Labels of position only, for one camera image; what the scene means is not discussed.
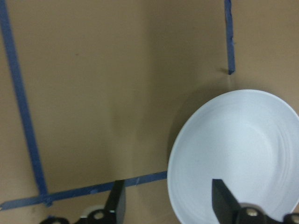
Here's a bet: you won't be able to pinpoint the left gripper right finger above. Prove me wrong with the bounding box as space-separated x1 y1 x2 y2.
212 179 241 224

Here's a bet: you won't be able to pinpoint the light blue plate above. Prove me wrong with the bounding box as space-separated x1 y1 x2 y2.
167 90 299 224

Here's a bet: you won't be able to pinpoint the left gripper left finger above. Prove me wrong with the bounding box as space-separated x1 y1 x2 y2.
104 180 126 224

